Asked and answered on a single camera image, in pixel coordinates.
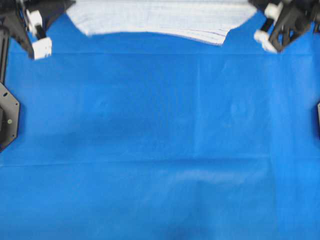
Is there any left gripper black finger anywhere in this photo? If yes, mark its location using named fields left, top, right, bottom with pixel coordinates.
left=37, top=0, right=76, bottom=31

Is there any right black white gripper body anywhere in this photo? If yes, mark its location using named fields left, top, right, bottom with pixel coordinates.
left=253, top=1, right=318, bottom=53

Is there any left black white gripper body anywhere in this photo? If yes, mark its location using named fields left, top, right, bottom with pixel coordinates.
left=0, top=0, right=52, bottom=60

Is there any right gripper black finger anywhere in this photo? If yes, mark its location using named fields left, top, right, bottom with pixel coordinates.
left=248, top=0, right=284, bottom=13

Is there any blue striped white towel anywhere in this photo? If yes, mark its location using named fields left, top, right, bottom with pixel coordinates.
left=66, top=0, right=257, bottom=45

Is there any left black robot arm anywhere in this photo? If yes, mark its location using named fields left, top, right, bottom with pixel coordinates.
left=0, top=0, right=76, bottom=84

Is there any blue table cloth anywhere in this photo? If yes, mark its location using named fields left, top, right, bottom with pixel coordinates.
left=0, top=13, right=320, bottom=240

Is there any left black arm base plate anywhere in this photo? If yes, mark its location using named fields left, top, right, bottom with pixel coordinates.
left=0, top=83, right=20, bottom=152

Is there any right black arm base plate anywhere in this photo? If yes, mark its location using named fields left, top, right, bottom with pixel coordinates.
left=316, top=102, right=320, bottom=138

